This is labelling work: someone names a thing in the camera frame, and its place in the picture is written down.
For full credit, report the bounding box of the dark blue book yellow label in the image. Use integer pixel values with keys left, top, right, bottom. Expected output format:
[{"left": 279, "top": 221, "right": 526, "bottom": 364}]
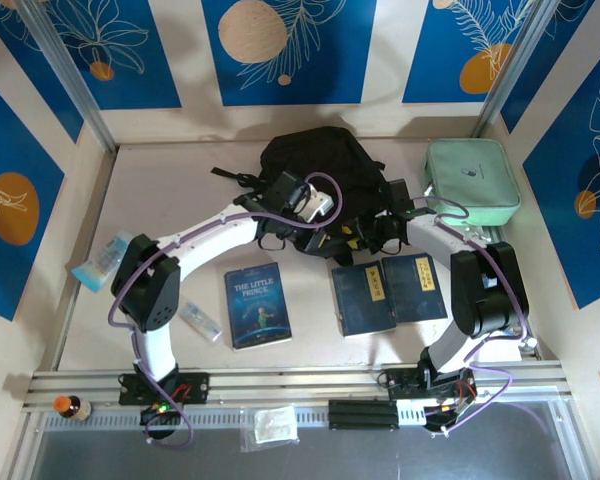
[
  {"left": 330, "top": 260, "right": 397, "bottom": 338},
  {"left": 381, "top": 253, "right": 450, "bottom": 324}
]

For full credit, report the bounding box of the black backpack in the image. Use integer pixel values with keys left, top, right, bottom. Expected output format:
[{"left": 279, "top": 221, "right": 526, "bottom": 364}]
[{"left": 209, "top": 126, "right": 389, "bottom": 267}]

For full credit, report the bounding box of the blue Little Prince book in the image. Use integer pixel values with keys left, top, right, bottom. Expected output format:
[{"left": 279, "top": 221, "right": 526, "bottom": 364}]
[{"left": 223, "top": 261, "right": 293, "bottom": 351}]

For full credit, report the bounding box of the small clear tube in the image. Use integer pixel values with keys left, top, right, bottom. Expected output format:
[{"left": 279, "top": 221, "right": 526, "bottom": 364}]
[{"left": 178, "top": 300, "right": 224, "bottom": 344}]

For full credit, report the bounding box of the mint green zip case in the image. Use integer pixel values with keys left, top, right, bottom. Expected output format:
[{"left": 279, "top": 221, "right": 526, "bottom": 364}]
[{"left": 419, "top": 138, "right": 523, "bottom": 226}]

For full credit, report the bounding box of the black ribbed block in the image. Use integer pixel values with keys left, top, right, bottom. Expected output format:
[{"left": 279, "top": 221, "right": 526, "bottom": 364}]
[{"left": 328, "top": 399, "right": 399, "bottom": 431}]

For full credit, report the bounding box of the blue poster beige circle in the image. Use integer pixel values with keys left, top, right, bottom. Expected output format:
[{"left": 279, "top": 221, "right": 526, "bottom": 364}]
[{"left": 202, "top": 0, "right": 377, "bottom": 107}]

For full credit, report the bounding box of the white slotted box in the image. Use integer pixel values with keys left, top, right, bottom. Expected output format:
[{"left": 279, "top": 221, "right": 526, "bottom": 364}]
[{"left": 397, "top": 401, "right": 426, "bottom": 426}]

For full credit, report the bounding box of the clear plastic bag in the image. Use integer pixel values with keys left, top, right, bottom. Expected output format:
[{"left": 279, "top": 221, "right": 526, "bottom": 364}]
[{"left": 239, "top": 404, "right": 301, "bottom": 454}]

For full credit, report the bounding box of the blue poster white leaf drawing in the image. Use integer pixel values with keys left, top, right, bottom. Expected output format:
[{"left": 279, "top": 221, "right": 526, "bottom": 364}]
[{"left": 522, "top": 34, "right": 600, "bottom": 310}]

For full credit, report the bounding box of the light blue packet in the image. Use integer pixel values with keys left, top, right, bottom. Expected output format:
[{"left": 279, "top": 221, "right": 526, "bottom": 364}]
[{"left": 71, "top": 229, "right": 134, "bottom": 293}]

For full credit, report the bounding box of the blue poster orange circle feather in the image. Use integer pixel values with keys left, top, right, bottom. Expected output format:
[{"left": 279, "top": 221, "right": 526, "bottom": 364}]
[{"left": 402, "top": 0, "right": 546, "bottom": 105}]

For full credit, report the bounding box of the blue poster white flower drawing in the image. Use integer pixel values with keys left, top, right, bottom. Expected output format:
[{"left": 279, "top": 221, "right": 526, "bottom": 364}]
[{"left": 44, "top": 0, "right": 183, "bottom": 111}]

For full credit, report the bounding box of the grey front panel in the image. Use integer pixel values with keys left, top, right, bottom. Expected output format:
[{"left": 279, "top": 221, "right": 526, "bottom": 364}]
[{"left": 27, "top": 399, "right": 581, "bottom": 480}]

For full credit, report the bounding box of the blue poster orange circle flower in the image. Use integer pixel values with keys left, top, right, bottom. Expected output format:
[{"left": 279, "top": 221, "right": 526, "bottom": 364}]
[{"left": 0, "top": 69, "right": 66, "bottom": 322}]

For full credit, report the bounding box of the brown bottle orange cap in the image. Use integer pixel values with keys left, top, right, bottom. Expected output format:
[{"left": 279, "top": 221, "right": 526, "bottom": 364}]
[{"left": 53, "top": 394, "right": 94, "bottom": 421}]

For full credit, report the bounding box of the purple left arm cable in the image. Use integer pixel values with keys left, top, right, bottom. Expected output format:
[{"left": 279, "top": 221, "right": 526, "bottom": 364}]
[{"left": 108, "top": 171, "right": 345, "bottom": 449}]

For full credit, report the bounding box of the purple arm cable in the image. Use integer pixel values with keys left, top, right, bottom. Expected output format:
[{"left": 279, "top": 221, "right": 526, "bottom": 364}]
[
  {"left": 412, "top": 196, "right": 531, "bottom": 436},
  {"left": 108, "top": 171, "right": 345, "bottom": 449}
]

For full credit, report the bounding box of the aluminium mounting rail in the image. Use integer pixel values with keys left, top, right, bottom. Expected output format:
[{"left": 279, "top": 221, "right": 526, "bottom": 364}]
[{"left": 22, "top": 362, "right": 574, "bottom": 414}]

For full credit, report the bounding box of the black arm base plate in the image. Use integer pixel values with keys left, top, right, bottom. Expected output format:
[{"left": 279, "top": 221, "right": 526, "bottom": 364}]
[
  {"left": 387, "top": 367, "right": 479, "bottom": 401},
  {"left": 118, "top": 372, "right": 210, "bottom": 407}
]

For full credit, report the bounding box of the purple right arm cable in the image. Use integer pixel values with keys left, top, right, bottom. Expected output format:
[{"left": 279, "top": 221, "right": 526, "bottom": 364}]
[{"left": 412, "top": 196, "right": 531, "bottom": 436}]

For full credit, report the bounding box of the grey slotted cable duct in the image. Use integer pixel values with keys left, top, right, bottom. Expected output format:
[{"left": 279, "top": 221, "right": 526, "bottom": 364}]
[{"left": 42, "top": 407, "right": 331, "bottom": 431}]

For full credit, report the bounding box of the aluminium corner post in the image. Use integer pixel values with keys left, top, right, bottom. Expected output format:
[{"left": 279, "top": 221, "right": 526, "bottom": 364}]
[
  {"left": 472, "top": 0, "right": 564, "bottom": 141},
  {"left": 17, "top": 0, "right": 119, "bottom": 154}
]

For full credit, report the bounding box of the blue wall poster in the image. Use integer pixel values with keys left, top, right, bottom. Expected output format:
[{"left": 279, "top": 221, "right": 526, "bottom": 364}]
[
  {"left": 0, "top": 0, "right": 85, "bottom": 145},
  {"left": 499, "top": 0, "right": 600, "bottom": 135}
]

